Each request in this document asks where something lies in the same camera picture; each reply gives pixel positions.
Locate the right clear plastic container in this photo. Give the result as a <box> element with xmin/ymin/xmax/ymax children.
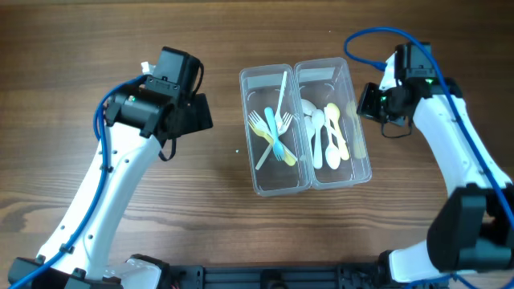
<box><xmin>295</xmin><ymin>58</ymin><xmax>372</xmax><ymax>189</ymax></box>

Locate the white spoon bottom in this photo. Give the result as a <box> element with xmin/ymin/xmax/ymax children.
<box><xmin>324</xmin><ymin>116</ymin><xmax>341</xmax><ymax>170</ymax></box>

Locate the white spoon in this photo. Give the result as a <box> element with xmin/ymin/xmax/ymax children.
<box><xmin>324</xmin><ymin>116</ymin><xmax>341</xmax><ymax>170</ymax></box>
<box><xmin>304</xmin><ymin>116</ymin><xmax>315</xmax><ymax>155</ymax></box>
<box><xmin>312</xmin><ymin>109</ymin><xmax>324</xmax><ymax>169</ymax></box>

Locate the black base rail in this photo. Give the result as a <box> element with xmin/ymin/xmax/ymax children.
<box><xmin>120</xmin><ymin>252</ymin><xmax>402</xmax><ymax>289</ymax></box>

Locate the blue cable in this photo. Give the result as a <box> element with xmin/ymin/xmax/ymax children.
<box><xmin>343</xmin><ymin>26</ymin><xmax>514</xmax><ymax>289</ymax></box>
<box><xmin>7</xmin><ymin>74</ymin><xmax>148</xmax><ymax>289</ymax></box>

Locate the white spoon horizontal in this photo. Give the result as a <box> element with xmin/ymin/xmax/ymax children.
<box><xmin>301</xmin><ymin>99</ymin><xmax>317</xmax><ymax>116</ymax></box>

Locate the white fork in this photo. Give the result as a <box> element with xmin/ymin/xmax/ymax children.
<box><xmin>255</xmin><ymin>111</ymin><xmax>294</xmax><ymax>171</ymax></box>
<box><xmin>275</xmin><ymin>71</ymin><xmax>288</xmax><ymax>128</ymax></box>

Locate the white fork angled top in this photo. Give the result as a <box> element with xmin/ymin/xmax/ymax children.
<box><xmin>249</xmin><ymin>111</ymin><xmax>297</xmax><ymax>166</ymax></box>

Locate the clear plastic container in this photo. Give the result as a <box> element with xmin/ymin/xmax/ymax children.
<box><xmin>295</xmin><ymin>58</ymin><xmax>372</xmax><ymax>189</ymax></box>
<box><xmin>239</xmin><ymin>64</ymin><xmax>312</xmax><ymax>197</ymax></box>

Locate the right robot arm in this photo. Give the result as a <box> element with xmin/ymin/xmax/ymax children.
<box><xmin>357</xmin><ymin>42</ymin><xmax>513</xmax><ymax>286</ymax></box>

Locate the yellow plastic spoon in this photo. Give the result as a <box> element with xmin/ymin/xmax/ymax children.
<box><xmin>324</xmin><ymin>103</ymin><xmax>349</xmax><ymax>161</ymax></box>

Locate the white spoon top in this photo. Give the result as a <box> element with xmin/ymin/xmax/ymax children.
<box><xmin>304</xmin><ymin>116</ymin><xmax>315</xmax><ymax>155</ymax></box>

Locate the left blue cable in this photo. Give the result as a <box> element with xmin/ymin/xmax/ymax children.
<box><xmin>7</xmin><ymin>74</ymin><xmax>148</xmax><ymax>289</ymax></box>

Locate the yellow plastic fork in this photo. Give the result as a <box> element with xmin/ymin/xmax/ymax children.
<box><xmin>249</xmin><ymin>120</ymin><xmax>297</xmax><ymax>170</ymax></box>

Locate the light blue plastic fork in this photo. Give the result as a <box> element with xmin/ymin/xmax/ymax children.
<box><xmin>264</xmin><ymin>107</ymin><xmax>285</xmax><ymax>161</ymax></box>

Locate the left clear plastic container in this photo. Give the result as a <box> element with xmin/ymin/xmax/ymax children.
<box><xmin>239</xmin><ymin>64</ymin><xmax>312</xmax><ymax>197</ymax></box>

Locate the right blue cable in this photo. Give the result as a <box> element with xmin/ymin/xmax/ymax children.
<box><xmin>343</xmin><ymin>26</ymin><xmax>514</xmax><ymax>289</ymax></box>

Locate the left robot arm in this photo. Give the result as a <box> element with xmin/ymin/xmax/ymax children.
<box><xmin>8</xmin><ymin>47</ymin><xmax>213</xmax><ymax>288</ymax></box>

